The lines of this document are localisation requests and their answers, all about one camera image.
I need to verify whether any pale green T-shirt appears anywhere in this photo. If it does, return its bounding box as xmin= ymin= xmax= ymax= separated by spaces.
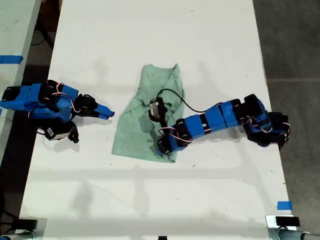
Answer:
xmin=111 ymin=63 xmax=186 ymax=164

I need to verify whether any long blue tape strip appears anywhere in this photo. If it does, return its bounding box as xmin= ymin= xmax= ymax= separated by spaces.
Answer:
xmin=0 ymin=55 xmax=24 ymax=65

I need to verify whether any white side table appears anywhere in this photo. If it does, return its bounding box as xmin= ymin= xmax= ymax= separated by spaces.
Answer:
xmin=0 ymin=0 xmax=42 ymax=161

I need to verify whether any silver metal table clamp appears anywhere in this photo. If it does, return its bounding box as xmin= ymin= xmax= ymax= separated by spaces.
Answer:
xmin=265 ymin=215 xmax=301 ymax=240
xmin=13 ymin=217 xmax=48 ymax=236

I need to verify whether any small black box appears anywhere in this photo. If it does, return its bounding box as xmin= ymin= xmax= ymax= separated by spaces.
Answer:
xmin=12 ymin=218 xmax=39 ymax=230
xmin=275 ymin=216 xmax=301 ymax=227

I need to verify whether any short blue tape piece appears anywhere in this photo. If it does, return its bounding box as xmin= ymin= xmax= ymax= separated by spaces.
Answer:
xmin=276 ymin=200 xmax=293 ymax=211

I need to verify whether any grey metal pipe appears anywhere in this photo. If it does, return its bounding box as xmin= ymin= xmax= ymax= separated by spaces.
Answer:
xmin=276 ymin=227 xmax=320 ymax=240
xmin=0 ymin=230 xmax=35 ymax=240

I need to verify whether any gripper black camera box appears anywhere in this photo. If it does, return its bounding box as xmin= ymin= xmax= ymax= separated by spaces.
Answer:
xmin=148 ymin=97 xmax=168 ymax=123
xmin=44 ymin=122 xmax=72 ymax=141

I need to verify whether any gripper black camera cable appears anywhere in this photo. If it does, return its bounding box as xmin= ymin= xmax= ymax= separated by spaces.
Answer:
xmin=156 ymin=89 xmax=210 ymax=114

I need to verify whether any thin black floor cable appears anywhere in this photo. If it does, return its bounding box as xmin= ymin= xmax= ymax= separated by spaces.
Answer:
xmin=30 ymin=23 xmax=55 ymax=50

